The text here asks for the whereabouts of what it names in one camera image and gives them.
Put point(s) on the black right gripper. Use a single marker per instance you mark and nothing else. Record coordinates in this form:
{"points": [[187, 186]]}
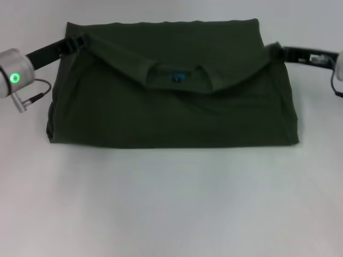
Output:
{"points": [[302, 56]]}

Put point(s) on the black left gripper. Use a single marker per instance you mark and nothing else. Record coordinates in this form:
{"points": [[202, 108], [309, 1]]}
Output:
{"points": [[45, 54]]}

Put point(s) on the dark green FREE! t-shirt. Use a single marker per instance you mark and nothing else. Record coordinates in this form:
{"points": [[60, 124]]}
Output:
{"points": [[171, 112]]}

